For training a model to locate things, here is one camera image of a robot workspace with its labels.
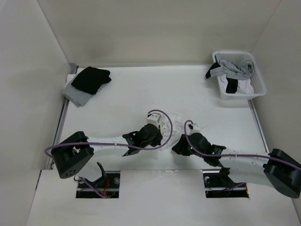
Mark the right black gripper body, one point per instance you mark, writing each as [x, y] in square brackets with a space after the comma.
[190, 152]

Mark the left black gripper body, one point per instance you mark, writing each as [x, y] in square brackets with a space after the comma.
[154, 141]

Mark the white tank top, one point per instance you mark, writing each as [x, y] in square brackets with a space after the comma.
[177, 131]

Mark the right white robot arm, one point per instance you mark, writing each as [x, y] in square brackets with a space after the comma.
[276, 169]

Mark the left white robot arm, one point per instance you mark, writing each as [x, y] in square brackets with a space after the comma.
[71, 155]

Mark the crumpled black tank top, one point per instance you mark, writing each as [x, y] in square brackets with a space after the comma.
[229, 85]

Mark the folded grey tank top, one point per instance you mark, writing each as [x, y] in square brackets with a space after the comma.
[77, 97]

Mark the folded black tank top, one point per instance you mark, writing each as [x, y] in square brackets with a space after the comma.
[91, 79]

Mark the crumpled grey tank top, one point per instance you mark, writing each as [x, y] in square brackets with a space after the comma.
[242, 71]

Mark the white garment in basket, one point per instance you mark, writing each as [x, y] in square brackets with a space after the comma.
[245, 87]

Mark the white plastic laundry basket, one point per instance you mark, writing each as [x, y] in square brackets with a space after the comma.
[256, 80]

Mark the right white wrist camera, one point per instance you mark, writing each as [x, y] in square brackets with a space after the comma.
[194, 128]

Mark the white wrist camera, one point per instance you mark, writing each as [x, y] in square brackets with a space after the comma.
[194, 128]
[154, 119]

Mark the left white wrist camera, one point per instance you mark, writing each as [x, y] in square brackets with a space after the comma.
[154, 119]

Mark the right metal table rail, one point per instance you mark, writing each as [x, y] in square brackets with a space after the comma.
[258, 124]

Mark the metal table rail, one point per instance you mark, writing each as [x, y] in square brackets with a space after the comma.
[258, 124]
[58, 130]

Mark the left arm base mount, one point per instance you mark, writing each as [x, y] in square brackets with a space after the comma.
[105, 187]

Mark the left metal table rail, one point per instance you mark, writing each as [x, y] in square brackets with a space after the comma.
[58, 130]

